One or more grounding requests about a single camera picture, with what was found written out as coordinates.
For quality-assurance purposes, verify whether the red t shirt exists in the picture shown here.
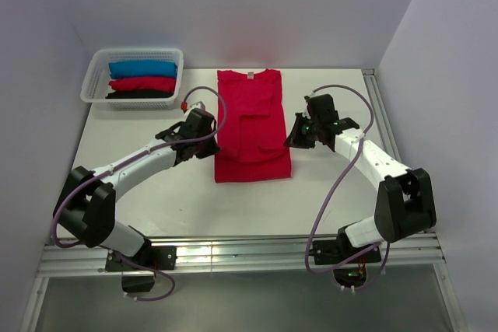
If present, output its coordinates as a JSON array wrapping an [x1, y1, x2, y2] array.
[[109, 76, 176, 93], [214, 69, 292, 183]]

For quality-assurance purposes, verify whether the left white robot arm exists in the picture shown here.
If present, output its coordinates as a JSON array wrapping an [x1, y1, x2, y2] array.
[[51, 107, 219, 269]]

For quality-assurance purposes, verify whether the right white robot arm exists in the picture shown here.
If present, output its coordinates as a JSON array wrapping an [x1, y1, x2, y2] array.
[[284, 94, 437, 265]]

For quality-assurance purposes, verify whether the rolled red t shirt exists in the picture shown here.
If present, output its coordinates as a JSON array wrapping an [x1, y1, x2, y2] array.
[[109, 76, 176, 93]]

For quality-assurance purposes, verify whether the rolled black t shirt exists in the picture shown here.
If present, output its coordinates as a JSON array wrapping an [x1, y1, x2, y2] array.
[[106, 89, 173, 100]]

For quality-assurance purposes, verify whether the rolled blue t shirt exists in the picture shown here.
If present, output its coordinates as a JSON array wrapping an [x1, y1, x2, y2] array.
[[108, 60, 177, 79]]

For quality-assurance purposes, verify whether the white perforated plastic basket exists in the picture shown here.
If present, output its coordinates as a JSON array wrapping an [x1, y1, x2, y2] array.
[[80, 47, 184, 110]]

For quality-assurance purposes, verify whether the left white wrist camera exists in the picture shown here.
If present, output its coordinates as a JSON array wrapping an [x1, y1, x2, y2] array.
[[181, 101, 205, 113]]

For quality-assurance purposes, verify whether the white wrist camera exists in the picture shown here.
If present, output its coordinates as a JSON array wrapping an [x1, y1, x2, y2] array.
[[304, 92, 316, 103], [181, 101, 205, 113]]

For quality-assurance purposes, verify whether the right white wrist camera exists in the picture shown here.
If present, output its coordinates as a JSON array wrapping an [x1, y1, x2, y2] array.
[[304, 92, 316, 103]]

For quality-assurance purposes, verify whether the aluminium side rail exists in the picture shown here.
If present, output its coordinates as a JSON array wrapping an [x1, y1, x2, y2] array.
[[361, 68, 423, 234]]

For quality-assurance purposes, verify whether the aluminium front rail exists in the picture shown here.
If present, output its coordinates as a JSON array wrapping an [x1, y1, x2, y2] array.
[[37, 233, 445, 278]]

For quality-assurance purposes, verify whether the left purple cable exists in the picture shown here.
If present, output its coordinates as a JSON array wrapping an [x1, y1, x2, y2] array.
[[51, 86, 229, 302]]

